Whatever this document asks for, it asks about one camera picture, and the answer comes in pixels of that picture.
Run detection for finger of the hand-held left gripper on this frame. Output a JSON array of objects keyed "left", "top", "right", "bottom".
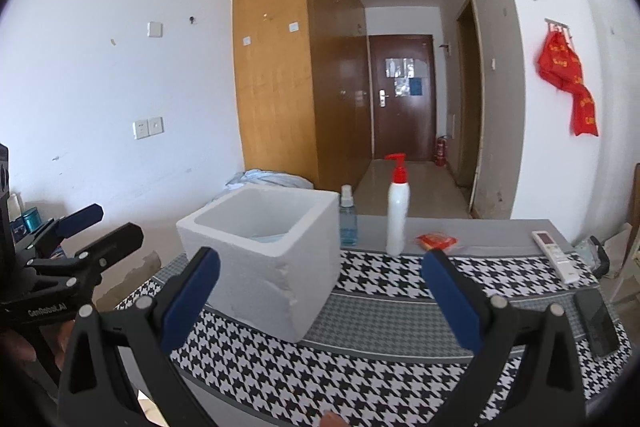
[
  {"left": 15, "top": 203, "right": 104, "bottom": 258},
  {"left": 26, "top": 222, "right": 145, "bottom": 288}
]

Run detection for red cloth bags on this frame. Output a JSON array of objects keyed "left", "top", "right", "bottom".
[{"left": 537, "top": 29, "right": 599, "bottom": 138}]

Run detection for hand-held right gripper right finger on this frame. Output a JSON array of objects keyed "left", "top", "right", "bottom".
[{"left": 421, "top": 248, "right": 587, "bottom": 427}]

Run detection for white bedding bundle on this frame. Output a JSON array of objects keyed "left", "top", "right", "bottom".
[{"left": 222, "top": 168, "right": 315, "bottom": 202}]

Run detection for white paper notice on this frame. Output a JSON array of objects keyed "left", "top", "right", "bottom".
[{"left": 385, "top": 57, "right": 416, "bottom": 78}]

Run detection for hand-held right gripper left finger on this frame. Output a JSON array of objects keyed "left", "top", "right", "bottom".
[{"left": 57, "top": 247, "right": 222, "bottom": 427}]

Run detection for white metal bed frame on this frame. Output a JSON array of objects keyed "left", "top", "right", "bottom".
[{"left": 610, "top": 207, "right": 640, "bottom": 303}]

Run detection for white foam box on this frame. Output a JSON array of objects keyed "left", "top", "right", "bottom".
[{"left": 176, "top": 185, "right": 341, "bottom": 343}]

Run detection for red snack packet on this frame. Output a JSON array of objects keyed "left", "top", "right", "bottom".
[{"left": 416, "top": 233, "right": 458, "bottom": 253}]

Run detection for houndstooth table cloth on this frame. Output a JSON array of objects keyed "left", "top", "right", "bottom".
[{"left": 115, "top": 247, "right": 632, "bottom": 427}]

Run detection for white remote control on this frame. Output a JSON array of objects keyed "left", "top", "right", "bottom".
[{"left": 531, "top": 230, "right": 578, "bottom": 284}]

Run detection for blue paper notice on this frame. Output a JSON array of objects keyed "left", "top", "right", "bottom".
[{"left": 395, "top": 78, "right": 423, "bottom": 98}]

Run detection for blue spray bottle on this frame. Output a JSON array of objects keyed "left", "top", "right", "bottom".
[{"left": 339, "top": 185, "right": 358, "bottom": 247}]

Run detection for person's left hand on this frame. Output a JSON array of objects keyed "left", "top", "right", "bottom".
[{"left": 0, "top": 321, "right": 76, "bottom": 360}]

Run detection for dark brown door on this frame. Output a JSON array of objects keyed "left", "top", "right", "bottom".
[{"left": 367, "top": 34, "right": 437, "bottom": 162}]

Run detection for black smartphone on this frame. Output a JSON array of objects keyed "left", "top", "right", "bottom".
[{"left": 573, "top": 289, "right": 620, "bottom": 358}]

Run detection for wooden wardrobe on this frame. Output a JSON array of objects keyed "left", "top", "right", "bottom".
[{"left": 232, "top": 0, "right": 373, "bottom": 195}]

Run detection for teal tin can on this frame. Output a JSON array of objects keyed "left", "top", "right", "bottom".
[{"left": 21, "top": 207, "right": 43, "bottom": 232}]

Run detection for wooden door frame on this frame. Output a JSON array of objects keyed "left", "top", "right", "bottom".
[{"left": 456, "top": 0, "right": 485, "bottom": 212}]

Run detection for black tool handle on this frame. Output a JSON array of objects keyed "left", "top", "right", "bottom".
[{"left": 582, "top": 236, "right": 611, "bottom": 279}]

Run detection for white pump bottle red top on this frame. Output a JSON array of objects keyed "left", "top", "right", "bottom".
[{"left": 385, "top": 153, "right": 411, "bottom": 257}]

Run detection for white floor bag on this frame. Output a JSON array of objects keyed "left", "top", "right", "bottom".
[{"left": 600, "top": 227, "right": 636, "bottom": 280}]

